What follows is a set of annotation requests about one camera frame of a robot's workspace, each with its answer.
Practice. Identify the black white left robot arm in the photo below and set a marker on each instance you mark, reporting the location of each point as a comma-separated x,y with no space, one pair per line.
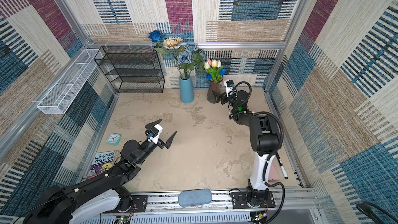
102,193

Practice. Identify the black wire shelf rack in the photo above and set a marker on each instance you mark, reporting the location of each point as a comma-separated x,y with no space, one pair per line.
131,68

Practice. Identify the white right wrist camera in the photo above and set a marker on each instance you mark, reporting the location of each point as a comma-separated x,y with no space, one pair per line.
229,85

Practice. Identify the light blue cylindrical vase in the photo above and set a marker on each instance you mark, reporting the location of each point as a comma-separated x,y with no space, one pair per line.
186,90

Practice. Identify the white wire mesh basket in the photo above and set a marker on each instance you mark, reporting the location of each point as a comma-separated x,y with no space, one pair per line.
59,98

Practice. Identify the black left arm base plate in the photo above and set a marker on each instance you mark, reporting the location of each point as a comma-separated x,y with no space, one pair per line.
132,204

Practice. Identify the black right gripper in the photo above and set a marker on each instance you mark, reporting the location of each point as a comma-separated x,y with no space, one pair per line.
218,96

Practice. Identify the blue tulip stem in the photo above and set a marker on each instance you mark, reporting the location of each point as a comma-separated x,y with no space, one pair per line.
208,76
221,73

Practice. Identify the dark blue rose stem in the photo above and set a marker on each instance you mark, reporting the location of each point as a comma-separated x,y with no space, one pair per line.
157,38

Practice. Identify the cream sunflower with stem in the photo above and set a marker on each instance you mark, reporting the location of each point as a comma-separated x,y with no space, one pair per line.
172,42

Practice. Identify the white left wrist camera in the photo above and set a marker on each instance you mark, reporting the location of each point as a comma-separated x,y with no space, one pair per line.
155,131

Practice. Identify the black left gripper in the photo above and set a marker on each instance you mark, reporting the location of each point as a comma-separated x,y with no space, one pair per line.
160,144

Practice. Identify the pink pencil case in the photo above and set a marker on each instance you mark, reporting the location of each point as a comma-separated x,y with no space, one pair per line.
273,174

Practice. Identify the blue grey cushion pad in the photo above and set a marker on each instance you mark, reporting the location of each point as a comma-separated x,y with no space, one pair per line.
195,197

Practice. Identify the pale blue rose bouquet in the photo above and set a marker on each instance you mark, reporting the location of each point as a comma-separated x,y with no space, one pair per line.
188,58

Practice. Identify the treehouse paperback book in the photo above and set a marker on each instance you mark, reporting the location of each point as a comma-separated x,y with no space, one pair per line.
102,162

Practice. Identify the red ribbed glass vase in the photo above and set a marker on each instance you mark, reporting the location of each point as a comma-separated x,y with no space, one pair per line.
213,93

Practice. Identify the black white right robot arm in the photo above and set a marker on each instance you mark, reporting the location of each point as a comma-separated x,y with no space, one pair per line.
266,138

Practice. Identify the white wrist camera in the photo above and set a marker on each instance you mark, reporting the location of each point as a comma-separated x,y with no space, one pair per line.
155,131
229,85

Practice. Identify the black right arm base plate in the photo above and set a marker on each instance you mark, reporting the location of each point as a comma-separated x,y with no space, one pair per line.
240,201

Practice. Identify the teal small alarm clock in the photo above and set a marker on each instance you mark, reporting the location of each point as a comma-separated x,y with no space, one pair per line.
113,139

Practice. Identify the black white marker pen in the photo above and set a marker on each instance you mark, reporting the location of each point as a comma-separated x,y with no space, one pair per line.
282,166

